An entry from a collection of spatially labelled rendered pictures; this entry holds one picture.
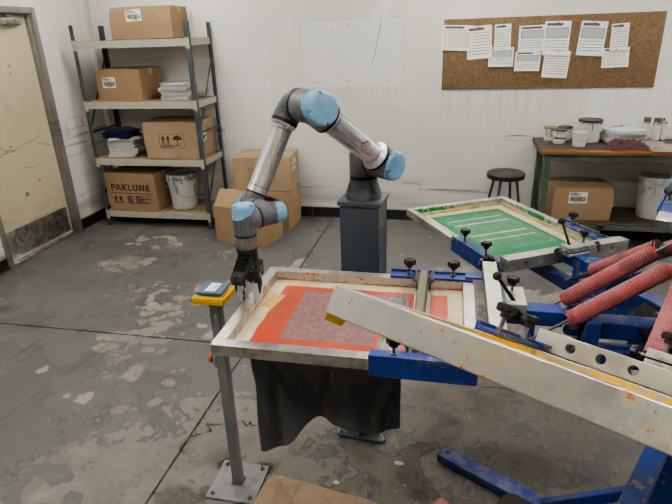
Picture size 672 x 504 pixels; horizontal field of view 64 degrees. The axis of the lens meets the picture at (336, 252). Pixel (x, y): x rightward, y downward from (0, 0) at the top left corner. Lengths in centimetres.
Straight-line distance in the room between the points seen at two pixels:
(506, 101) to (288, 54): 214
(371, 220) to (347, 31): 344
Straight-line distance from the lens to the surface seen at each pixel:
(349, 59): 546
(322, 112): 183
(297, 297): 197
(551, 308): 179
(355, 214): 222
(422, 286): 180
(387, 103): 544
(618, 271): 182
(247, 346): 164
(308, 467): 266
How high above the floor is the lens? 185
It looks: 22 degrees down
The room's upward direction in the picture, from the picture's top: 2 degrees counter-clockwise
